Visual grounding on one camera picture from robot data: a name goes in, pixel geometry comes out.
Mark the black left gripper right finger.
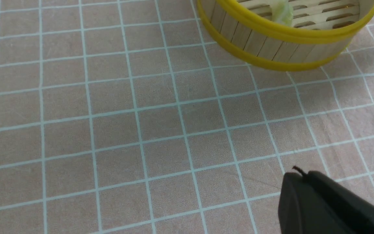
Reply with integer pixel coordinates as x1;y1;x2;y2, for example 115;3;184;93
305;171;374;234

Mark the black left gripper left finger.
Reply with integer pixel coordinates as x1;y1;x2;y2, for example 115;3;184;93
278;166;355;234

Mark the green dumpling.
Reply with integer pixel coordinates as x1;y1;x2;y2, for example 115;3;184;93
269;0;294;27

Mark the bamboo steamer tray yellow rim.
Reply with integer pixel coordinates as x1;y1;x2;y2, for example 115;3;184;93
196;0;374;71

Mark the pink checkered tablecloth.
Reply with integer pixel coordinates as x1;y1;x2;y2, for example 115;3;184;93
0;0;374;234

